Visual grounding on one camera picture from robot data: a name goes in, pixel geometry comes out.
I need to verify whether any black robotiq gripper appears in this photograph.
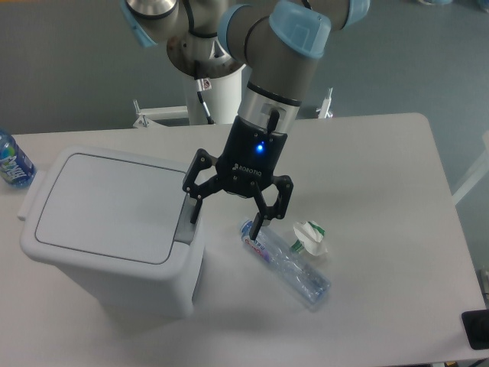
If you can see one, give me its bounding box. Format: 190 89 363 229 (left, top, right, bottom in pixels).
181 114 294 242

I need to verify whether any black device at edge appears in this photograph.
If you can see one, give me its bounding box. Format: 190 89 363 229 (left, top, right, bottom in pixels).
461 309 488 350

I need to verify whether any crushed clear plastic bottle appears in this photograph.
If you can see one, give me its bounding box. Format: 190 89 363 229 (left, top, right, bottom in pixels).
238 218 331 307

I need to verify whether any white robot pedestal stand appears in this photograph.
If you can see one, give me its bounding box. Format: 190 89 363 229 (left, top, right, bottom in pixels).
132 63 248 129

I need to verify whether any blue labelled drink bottle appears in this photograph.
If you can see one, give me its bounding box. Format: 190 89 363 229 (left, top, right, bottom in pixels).
1 129 37 188

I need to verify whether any black cable on pedestal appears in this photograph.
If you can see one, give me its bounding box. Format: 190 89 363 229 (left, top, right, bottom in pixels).
193 60 217 125

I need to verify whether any white frame at right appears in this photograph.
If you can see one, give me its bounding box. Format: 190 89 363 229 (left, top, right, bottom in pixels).
452 131 488 205

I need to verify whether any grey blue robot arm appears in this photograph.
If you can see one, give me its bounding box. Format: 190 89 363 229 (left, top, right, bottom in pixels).
120 1 370 238

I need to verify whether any white plastic trash can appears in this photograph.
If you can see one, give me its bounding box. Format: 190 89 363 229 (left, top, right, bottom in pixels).
20 146 206 318

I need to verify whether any crumpled white green paper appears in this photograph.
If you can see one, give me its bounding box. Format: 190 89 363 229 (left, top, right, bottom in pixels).
290 221 328 257

